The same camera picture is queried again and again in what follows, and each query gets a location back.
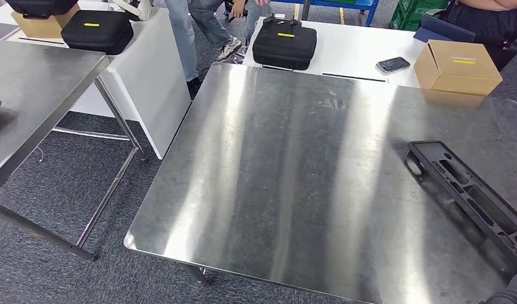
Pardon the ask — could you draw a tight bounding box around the black smartphone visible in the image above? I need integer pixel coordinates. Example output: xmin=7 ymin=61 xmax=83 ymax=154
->
xmin=375 ymin=56 xmax=411 ymax=75

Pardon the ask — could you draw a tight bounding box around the cardboard box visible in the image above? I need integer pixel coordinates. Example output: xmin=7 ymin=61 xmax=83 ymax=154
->
xmin=11 ymin=3 xmax=81 ymax=39
xmin=414 ymin=39 xmax=504 ymax=96

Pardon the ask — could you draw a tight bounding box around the dark blue laptop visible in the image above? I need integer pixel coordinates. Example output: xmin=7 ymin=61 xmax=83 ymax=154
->
xmin=414 ymin=13 xmax=476 ymax=44

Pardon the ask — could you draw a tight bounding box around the white desk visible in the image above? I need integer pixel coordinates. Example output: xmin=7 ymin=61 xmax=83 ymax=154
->
xmin=241 ymin=16 xmax=427 ymax=89
xmin=0 ymin=0 xmax=192 ymax=160

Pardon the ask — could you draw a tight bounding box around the black zip case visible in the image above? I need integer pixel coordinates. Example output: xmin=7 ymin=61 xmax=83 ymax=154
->
xmin=61 ymin=10 xmax=134 ymax=55
xmin=252 ymin=23 xmax=318 ymax=72
xmin=6 ymin=0 xmax=79 ymax=18

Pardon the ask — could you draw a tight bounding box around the standing person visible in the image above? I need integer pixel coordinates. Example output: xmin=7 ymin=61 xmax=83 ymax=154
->
xmin=163 ymin=0 xmax=203 ymax=100
xmin=189 ymin=0 xmax=272 ymax=64

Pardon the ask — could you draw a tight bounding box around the stainless steel workbench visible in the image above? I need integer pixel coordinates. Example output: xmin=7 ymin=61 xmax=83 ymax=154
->
xmin=124 ymin=61 xmax=517 ymax=304

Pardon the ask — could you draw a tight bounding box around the green plastic crate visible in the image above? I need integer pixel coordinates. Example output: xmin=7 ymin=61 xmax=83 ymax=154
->
xmin=389 ymin=0 xmax=450 ymax=32

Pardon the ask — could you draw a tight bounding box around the grey flat tablet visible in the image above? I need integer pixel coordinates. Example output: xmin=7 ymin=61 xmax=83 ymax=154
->
xmin=0 ymin=21 xmax=20 ymax=41

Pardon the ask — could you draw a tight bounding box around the stainless steel table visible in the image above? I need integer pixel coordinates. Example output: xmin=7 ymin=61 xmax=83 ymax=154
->
xmin=0 ymin=37 xmax=150 ymax=262

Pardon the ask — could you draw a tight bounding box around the black plastic bracket part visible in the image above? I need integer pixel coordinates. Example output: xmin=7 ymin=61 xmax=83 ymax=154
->
xmin=405 ymin=140 xmax=517 ymax=274

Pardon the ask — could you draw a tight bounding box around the blue metal cart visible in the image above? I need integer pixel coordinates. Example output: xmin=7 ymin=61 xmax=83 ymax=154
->
xmin=272 ymin=0 xmax=380 ymax=27

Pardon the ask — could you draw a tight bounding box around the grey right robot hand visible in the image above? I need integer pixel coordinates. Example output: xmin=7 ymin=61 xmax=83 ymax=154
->
xmin=478 ymin=270 xmax=517 ymax=304

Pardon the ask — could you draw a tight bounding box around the white headset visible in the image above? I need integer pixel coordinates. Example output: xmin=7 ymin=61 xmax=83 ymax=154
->
xmin=112 ymin=0 xmax=155 ymax=22

